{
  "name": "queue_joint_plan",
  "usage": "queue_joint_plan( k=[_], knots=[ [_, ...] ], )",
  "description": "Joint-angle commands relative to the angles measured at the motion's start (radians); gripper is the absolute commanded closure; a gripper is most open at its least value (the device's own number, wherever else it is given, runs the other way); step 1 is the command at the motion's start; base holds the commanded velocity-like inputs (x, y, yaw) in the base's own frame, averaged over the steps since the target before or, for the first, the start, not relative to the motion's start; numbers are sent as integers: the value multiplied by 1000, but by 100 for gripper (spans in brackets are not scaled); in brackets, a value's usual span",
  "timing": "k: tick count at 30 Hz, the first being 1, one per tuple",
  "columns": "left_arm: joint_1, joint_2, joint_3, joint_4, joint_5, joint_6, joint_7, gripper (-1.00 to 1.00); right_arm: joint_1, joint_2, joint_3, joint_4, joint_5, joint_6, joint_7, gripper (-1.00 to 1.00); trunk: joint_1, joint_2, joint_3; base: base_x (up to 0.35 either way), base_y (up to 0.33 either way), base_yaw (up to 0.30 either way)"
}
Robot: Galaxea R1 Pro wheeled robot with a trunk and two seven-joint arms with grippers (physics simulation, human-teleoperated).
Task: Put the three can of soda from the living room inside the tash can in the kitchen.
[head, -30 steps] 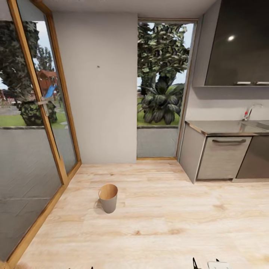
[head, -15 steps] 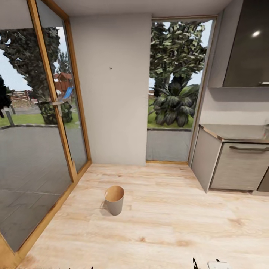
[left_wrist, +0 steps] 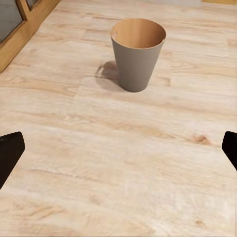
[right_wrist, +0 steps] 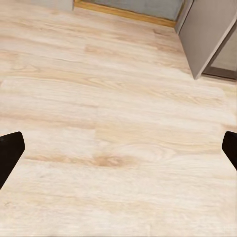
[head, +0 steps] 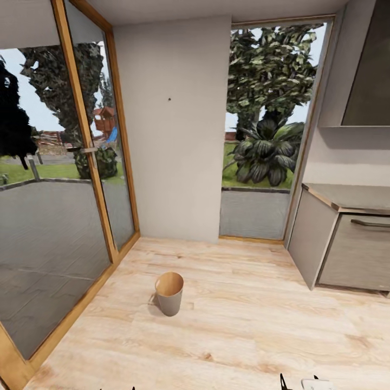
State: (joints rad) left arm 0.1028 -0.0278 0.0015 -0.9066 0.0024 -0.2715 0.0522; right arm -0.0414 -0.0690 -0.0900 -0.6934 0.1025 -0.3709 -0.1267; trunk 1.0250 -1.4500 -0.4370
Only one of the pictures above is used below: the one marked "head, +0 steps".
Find trash can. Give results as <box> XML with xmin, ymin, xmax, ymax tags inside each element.
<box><xmin>155</xmin><ymin>272</ymin><xmax>184</xmax><ymax>317</ymax></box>

